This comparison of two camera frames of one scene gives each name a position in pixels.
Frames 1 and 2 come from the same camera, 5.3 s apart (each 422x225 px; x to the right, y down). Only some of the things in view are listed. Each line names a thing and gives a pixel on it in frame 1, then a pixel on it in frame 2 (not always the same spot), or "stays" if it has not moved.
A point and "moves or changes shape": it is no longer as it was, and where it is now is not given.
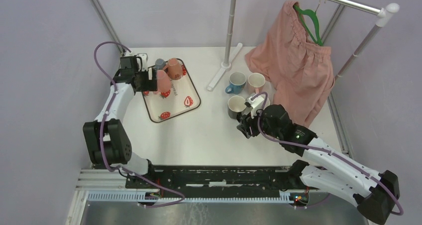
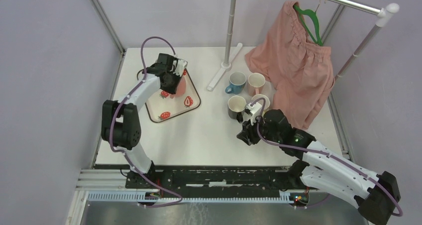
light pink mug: (256, 82) stays
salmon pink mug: (163, 81) moves or changes shape
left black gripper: (151, 85) to (172, 89)
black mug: (236, 104) stays
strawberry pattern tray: (182, 98) stays
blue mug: (237, 80) stays
